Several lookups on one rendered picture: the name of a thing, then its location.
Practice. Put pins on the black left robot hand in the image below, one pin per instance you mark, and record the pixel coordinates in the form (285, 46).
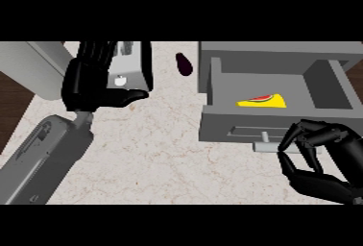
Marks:
(87, 89)

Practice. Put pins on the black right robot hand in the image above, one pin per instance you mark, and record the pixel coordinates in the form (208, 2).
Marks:
(326, 185)

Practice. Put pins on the grey open drawer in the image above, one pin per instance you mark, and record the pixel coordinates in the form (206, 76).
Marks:
(279, 89)

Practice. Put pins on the dark purple eggplant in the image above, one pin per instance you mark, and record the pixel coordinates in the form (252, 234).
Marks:
(184, 64)

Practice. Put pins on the pale grey box appliance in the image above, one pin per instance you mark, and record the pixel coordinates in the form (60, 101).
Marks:
(32, 67)

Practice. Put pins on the grey drawer front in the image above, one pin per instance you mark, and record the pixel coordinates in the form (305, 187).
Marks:
(245, 128)

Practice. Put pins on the grey cabinet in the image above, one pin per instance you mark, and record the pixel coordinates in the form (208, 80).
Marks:
(279, 54)

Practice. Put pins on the yellow wedge with red slice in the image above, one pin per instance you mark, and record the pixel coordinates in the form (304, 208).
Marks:
(262, 101)

